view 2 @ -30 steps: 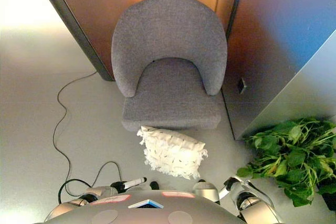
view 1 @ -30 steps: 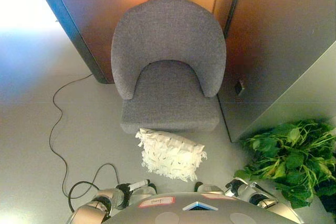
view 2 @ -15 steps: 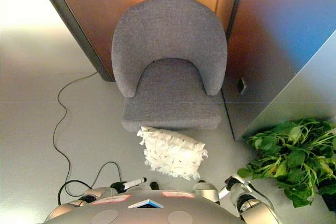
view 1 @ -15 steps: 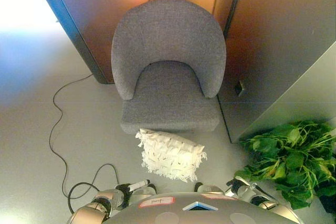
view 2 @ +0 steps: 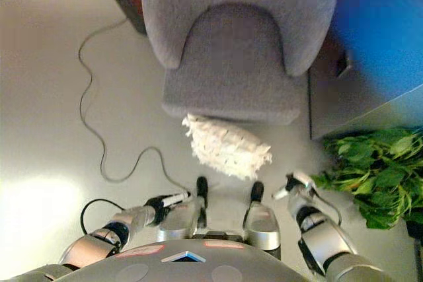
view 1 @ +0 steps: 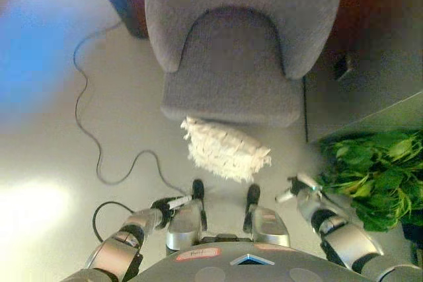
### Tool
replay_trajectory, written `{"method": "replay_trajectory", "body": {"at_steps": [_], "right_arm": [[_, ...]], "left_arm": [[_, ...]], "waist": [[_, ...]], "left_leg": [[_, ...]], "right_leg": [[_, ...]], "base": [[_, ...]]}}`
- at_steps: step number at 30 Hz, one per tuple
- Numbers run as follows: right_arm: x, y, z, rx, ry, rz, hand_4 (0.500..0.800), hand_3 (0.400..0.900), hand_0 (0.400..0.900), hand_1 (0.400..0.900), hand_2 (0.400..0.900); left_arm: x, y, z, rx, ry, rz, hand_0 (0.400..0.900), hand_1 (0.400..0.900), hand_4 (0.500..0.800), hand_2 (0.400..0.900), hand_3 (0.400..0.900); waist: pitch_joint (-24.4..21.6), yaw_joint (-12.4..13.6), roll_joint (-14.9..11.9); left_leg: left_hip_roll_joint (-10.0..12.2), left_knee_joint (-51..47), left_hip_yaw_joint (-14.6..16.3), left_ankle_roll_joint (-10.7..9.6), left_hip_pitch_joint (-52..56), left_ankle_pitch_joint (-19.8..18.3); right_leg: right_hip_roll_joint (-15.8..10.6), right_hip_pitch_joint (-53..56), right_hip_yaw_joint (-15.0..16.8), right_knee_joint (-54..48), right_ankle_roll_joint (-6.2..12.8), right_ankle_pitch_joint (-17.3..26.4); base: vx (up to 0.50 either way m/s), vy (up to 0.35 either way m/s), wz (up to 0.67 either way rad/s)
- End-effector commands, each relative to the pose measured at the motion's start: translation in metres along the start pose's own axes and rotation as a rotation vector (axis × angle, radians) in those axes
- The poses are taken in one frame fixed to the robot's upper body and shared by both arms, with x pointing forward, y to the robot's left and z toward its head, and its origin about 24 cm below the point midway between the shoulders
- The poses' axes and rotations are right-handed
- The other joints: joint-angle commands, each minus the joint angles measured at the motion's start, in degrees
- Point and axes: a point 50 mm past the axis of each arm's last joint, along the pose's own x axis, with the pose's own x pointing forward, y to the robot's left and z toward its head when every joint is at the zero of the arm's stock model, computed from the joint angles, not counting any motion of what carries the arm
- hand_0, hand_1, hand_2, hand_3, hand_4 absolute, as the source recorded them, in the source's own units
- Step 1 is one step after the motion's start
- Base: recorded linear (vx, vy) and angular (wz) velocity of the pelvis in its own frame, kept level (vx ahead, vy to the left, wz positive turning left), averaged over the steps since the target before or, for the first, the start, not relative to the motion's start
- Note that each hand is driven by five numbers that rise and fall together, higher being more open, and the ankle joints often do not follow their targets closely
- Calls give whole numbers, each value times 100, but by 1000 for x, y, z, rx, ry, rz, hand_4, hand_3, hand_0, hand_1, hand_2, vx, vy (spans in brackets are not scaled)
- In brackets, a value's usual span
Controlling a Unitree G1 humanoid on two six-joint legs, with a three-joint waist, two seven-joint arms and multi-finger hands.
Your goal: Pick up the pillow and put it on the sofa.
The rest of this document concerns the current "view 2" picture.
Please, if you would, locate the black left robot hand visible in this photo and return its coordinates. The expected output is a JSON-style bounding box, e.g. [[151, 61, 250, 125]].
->
[[143, 190, 193, 221]]

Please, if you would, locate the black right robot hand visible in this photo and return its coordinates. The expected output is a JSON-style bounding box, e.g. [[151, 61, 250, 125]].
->
[[271, 171, 319, 201]]

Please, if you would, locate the white fringed pillow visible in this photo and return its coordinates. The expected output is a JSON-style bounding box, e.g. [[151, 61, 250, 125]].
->
[[181, 113, 273, 181]]

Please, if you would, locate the grey fabric armchair sofa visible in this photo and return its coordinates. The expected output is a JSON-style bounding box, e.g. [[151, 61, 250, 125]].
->
[[141, 0, 340, 126]]

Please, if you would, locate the silver left robot leg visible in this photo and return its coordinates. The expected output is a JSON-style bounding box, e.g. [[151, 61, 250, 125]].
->
[[157, 176, 210, 240]]

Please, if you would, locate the silver robot leg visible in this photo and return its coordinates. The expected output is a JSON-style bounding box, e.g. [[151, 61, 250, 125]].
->
[[243, 181, 282, 252], [157, 176, 210, 240]]

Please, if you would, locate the silver right robot leg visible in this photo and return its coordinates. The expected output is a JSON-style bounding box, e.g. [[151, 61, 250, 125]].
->
[[243, 181, 282, 252]]

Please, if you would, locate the grey robot torso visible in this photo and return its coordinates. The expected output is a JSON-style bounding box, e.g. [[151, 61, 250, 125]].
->
[[9, 239, 318, 282]]

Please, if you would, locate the green leafy potted plant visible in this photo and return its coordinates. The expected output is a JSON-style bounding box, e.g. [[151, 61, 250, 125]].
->
[[310, 127, 423, 230]]

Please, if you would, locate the blue blurred surface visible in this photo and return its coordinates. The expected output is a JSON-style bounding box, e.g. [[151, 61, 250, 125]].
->
[[330, 0, 423, 104]]

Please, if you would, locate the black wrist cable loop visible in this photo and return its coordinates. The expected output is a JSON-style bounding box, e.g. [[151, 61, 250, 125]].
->
[[80, 198, 126, 235]]

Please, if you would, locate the thin grey floor cable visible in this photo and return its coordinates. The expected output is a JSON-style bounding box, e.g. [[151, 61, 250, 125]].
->
[[78, 17, 186, 189]]

